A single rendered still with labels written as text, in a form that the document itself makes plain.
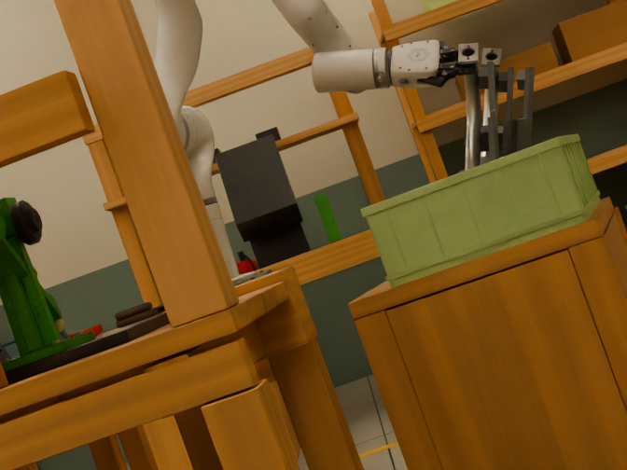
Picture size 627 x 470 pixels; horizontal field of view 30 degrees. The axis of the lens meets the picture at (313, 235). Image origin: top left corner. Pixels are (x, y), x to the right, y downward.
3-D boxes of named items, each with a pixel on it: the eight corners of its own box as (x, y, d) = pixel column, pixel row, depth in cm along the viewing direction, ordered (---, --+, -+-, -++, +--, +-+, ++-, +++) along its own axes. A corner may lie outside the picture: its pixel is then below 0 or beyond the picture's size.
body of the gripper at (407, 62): (382, 70, 236) (438, 65, 234) (385, 37, 243) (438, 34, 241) (387, 98, 242) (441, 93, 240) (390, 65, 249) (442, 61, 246)
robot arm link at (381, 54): (371, 67, 237) (386, 66, 236) (374, 39, 243) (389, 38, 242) (377, 98, 243) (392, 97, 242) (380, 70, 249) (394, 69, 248)
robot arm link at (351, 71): (381, 91, 248) (373, 86, 239) (319, 96, 251) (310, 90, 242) (379, 52, 248) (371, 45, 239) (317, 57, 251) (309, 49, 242)
